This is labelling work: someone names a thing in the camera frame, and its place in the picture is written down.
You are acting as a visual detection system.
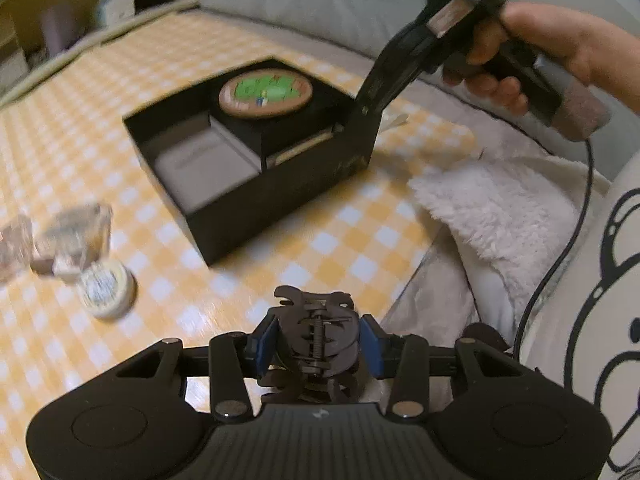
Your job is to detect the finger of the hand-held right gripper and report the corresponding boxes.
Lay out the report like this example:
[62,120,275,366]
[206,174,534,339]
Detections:
[356,14,443,122]

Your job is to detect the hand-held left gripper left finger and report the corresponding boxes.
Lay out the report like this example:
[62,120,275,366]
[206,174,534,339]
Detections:
[115,316,276,422]

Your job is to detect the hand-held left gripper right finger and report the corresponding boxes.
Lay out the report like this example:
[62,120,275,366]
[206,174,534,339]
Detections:
[361,314,526,419]

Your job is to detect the dark hair claw clip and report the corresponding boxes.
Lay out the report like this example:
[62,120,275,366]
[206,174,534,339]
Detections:
[257,285,363,406]

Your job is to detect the round green frog coaster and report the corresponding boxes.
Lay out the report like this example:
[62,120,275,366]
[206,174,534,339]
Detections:
[218,71,314,120]

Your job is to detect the round white tin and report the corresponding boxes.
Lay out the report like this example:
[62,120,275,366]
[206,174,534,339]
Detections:
[79,260,137,320]

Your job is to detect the clear case with dark contents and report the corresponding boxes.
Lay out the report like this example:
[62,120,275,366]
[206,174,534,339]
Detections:
[37,203,113,268]

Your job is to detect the clear case with pale charms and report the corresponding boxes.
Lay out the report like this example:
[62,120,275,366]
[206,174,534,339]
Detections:
[0,215,35,281]

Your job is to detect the person's right forearm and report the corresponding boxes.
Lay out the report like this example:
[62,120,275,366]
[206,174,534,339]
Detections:
[602,16,640,108]

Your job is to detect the person's right hand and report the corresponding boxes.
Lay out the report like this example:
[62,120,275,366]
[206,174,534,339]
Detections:
[441,2,612,117]

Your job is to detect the grey bed sheet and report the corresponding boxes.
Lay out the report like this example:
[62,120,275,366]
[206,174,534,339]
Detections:
[372,72,551,341]

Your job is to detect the white fluffy blanket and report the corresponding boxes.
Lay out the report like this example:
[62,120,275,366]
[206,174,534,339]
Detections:
[409,156,583,333]

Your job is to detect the white cartoon print shirt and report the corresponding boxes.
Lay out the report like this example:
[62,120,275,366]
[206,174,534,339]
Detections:
[517,162,640,480]

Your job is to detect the yellow checked mat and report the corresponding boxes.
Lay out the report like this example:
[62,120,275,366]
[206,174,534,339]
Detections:
[0,10,476,426]

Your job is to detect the black cable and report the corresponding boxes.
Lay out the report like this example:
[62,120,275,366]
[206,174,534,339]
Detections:
[512,135,598,358]

